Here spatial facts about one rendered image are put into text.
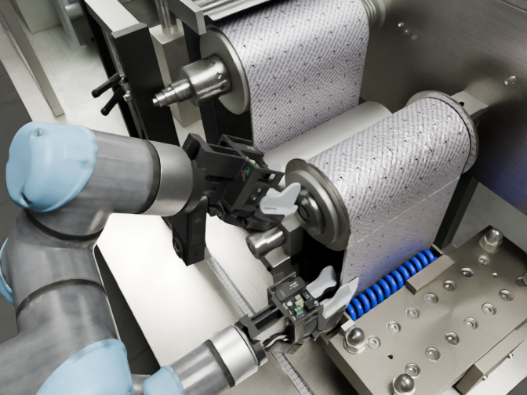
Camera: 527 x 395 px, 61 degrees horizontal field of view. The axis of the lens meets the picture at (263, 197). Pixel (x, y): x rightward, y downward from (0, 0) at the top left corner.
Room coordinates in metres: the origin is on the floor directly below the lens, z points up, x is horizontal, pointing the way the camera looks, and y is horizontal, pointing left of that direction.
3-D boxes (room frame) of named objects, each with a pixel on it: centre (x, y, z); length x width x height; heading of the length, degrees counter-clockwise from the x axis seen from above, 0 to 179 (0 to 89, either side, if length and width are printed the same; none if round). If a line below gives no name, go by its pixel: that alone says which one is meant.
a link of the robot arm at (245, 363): (0.26, 0.06, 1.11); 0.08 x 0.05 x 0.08; 30
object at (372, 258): (0.42, -0.21, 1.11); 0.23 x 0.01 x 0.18; 120
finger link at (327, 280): (0.37, -0.09, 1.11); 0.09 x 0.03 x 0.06; 121
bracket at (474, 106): (0.55, -0.33, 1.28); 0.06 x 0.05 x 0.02; 120
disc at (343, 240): (0.41, -0.07, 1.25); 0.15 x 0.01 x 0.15; 30
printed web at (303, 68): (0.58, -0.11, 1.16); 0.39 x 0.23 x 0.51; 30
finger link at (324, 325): (0.31, -0.07, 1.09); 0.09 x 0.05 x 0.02; 119
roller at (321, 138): (0.57, -0.12, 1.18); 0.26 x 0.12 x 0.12; 120
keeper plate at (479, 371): (0.26, -0.36, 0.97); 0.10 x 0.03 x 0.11; 120
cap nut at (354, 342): (0.29, -0.13, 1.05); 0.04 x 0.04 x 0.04
